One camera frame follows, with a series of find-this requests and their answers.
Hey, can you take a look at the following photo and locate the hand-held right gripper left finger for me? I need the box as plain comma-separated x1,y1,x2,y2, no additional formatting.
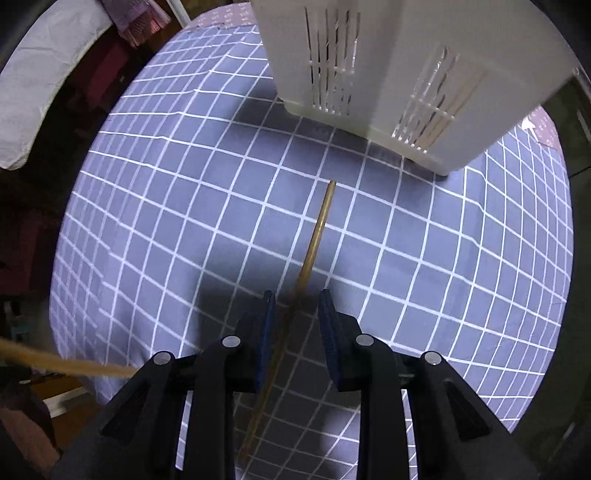
48,290,278,480

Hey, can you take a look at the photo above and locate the pile of wooden chopsticks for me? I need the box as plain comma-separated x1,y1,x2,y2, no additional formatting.
416,65,488,149

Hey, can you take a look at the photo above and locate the white cloth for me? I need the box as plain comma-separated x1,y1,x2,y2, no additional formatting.
0,4,117,170

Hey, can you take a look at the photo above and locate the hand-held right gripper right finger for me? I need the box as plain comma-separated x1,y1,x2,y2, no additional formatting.
318,288,539,480

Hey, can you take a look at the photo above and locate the light bamboo chopstick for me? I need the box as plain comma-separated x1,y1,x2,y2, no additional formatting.
0,336,137,382

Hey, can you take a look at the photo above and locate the blue checked tablecloth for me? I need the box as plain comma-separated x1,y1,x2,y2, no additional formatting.
48,2,576,480

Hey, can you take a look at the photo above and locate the white slotted utensil holder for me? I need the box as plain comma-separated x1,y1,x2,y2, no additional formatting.
249,0,581,177

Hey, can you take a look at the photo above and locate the dark bamboo chopstick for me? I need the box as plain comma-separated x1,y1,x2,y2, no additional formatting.
237,181,338,468

